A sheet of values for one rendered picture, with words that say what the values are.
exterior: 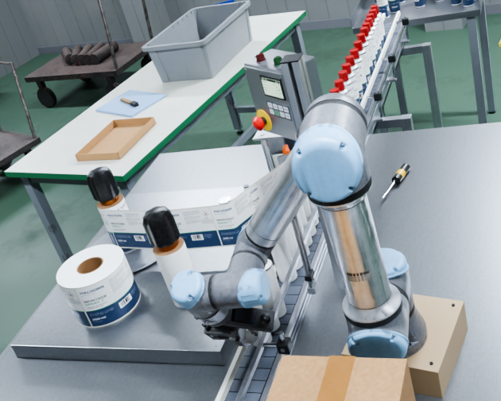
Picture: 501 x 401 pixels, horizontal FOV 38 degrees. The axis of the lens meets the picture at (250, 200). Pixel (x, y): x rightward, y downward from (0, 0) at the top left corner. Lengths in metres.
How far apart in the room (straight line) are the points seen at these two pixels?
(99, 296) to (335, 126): 1.05
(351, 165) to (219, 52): 2.76
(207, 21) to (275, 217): 2.99
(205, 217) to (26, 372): 0.66
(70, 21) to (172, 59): 4.61
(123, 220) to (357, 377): 1.13
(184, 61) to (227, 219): 1.87
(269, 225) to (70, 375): 0.84
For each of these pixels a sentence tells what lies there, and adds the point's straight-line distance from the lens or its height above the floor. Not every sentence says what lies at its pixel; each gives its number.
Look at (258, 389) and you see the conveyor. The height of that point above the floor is 0.88.
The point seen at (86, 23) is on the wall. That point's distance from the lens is 8.27.
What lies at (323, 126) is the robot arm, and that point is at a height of 1.55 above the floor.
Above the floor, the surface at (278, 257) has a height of 0.97.
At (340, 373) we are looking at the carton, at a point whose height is 1.12.
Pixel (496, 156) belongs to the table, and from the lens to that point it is 2.47.
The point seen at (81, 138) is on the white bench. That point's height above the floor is 0.80.
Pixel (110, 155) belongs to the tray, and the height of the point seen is 0.82.
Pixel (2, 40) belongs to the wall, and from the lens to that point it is 8.62.
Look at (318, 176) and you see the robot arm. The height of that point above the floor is 1.49.
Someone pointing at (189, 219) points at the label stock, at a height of 1.03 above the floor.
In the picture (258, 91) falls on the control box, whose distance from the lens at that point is 1.80.
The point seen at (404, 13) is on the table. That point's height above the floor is 0.88.
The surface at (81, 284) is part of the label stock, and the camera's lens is 2.03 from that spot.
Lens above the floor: 2.06
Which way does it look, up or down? 29 degrees down
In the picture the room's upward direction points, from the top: 17 degrees counter-clockwise
